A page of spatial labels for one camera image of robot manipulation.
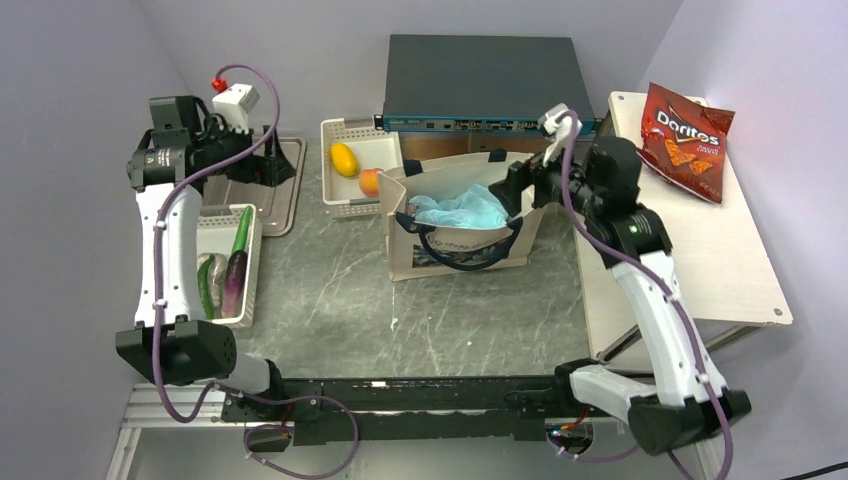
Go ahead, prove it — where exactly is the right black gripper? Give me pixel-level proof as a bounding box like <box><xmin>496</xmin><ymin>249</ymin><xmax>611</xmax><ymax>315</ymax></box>
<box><xmin>489</xmin><ymin>134</ymin><xmax>604</xmax><ymax>217</ymax></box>

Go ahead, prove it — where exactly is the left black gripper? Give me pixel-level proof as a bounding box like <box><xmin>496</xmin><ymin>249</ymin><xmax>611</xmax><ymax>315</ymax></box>
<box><xmin>195</xmin><ymin>118</ymin><xmax>296</xmax><ymax>188</ymax></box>

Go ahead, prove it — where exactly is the light blue plastic grocery bag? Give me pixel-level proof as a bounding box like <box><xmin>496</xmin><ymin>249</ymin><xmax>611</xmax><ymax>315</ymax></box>
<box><xmin>406</xmin><ymin>184</ymin><xmax>509</xmax><ymax>229</ymax></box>

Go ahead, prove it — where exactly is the yellow lemon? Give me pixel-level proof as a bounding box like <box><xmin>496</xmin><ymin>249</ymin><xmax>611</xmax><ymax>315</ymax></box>
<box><xmin>329</xmin><ymin>143</ymin><xmax>360</xmax><ymax>178</ymax></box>

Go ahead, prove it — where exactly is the beige canvas tote bag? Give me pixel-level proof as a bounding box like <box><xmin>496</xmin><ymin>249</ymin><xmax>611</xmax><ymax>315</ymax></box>
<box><xmin>377</xmin><ymin>149</ymin><xmax>543</xmax><ymax>282</ymax></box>

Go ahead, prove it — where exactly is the orange peach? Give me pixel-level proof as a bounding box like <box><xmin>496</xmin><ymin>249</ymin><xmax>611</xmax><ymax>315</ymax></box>
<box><xmin>358</xmin><ymin>168</ymin><xmax>383</xmax><ymax>198</ymax></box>

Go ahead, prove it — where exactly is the dark green chili pepper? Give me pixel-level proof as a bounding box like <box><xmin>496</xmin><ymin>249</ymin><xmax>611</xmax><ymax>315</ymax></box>
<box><xmin>196</xmin><ymin>254</ymin><xmax>215</xmax><ymax>320</ymax></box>

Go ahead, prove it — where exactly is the purple eggplant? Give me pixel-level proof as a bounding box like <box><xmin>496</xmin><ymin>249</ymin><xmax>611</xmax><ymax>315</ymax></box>
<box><xmin>221</xmin><ymin>252</ymin><xmax>248</xmax><ymax>318</ymax></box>

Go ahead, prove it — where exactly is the red Doritos chip bag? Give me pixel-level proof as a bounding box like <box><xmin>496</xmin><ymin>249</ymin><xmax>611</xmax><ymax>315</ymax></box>
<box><xmin>641</xmin><ymin>83</ymin><xmax>735</xmax><ymax>205</ymax></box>

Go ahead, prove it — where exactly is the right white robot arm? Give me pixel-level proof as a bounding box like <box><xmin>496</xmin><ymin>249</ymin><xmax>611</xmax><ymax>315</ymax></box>
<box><xmin>489</xmin><ymin>137</ymin><xmax>751</xmax><ymax>456</ymax></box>

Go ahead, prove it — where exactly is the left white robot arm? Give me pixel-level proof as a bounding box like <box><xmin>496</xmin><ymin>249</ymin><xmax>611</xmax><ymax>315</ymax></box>
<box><xmin>115</xmin><ymin>84</ymin><xmax>294</xmax><ymax>420</ymax></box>

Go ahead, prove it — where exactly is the metal tray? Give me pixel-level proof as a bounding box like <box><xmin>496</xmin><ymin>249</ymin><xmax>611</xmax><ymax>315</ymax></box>
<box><xmin>202</xmin><ymin>135</ymin><xmax>307</xmax><ymax>237</ymax></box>

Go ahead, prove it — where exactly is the white perforated basket left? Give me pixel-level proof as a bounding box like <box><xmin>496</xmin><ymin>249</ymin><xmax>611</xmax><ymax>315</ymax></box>
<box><xmin>196</xmin><ymin>204</ymin><xmax>262</xmax><ymax>328</ymax></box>

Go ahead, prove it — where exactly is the white perforated basket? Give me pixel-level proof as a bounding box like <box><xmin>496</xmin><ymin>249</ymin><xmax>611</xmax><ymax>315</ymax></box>
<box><xmin>320</xmin><ymin>115</ymin><xmax>402</xmax><ymax>218</ymax></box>
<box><xmin>196</xmin><ymin>204</ymin><xmax>262</xmax><ymax>328</ymax></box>

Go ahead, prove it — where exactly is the white perforated basket rear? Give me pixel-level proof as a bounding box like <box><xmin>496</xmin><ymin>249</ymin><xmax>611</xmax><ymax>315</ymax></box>
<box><xmin>320</xmin><ymin>115</ymin><xmax>402</xmax><ymax>218</ymax></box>

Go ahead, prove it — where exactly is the wooden board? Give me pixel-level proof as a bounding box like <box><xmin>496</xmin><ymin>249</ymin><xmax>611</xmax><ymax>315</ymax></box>
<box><xmin>399</xmin><ymin>133</ymin><xmax>550</xmax><ymax>160</ymax></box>

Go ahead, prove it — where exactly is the white shelf table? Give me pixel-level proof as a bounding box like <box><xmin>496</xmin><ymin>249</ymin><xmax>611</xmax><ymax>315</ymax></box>
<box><xmin>566</xmin><ymin>91</ymin><xmax>794</xmax><ymax>376</ymax></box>

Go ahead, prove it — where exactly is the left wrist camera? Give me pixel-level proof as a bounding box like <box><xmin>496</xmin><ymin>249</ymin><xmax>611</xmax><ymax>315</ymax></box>
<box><xmin>211</xmin><ymin>78</ymin><xmax>260</xmax><ymax>133</ymax></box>

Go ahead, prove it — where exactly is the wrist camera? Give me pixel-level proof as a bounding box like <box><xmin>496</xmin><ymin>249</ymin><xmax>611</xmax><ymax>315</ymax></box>
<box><xmin>537</xmin><ymin>103</ymin><xmax>583</xmax><ymax>167</ymax></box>
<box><xmin>211</xmin><ymin>78</ymin><xmax>260</xmax><ymax>133</ymax></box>

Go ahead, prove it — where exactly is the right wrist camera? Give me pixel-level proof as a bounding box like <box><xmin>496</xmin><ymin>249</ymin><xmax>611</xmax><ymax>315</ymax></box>
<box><xmin>537</xmin><ymin>103</ymin><xmax>583</xmax><ymax>167</ymax></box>

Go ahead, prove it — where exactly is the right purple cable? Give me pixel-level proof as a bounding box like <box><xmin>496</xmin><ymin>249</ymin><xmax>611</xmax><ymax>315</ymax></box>
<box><xmin>547</xmin><ymin>112</ymin><xmax>735</xmax><ymax>480</ymax></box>

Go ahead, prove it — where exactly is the purple cable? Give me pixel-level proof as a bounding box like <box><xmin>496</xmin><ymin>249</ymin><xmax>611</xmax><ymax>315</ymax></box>
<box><xmin>547</xmin><ymin>112</ymin><xmax>735</xmax><ymax>480</ymax></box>
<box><xmin>150</xmin><ymin>63</ymin><xmax>362</xmax><ymax>480</ymax></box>

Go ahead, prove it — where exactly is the network switch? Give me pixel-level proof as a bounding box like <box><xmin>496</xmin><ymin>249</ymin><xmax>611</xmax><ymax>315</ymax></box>
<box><xmin>379</xmin><ymin>34</ymin><xmax>596</xmax><ymax>135</ymax></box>

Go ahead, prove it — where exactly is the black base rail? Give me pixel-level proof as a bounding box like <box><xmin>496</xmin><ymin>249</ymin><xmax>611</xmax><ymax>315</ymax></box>
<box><xmin>220</xmin><ymin>375</ymin><xmax>601</xmax><ymax>446</ymax></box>

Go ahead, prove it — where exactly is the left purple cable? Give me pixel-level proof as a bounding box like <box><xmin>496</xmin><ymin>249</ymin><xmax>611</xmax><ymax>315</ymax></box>
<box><xmin>150</xmin><ymin>63</ymin><xmax>362</xmax><ymax>480</ymax></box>

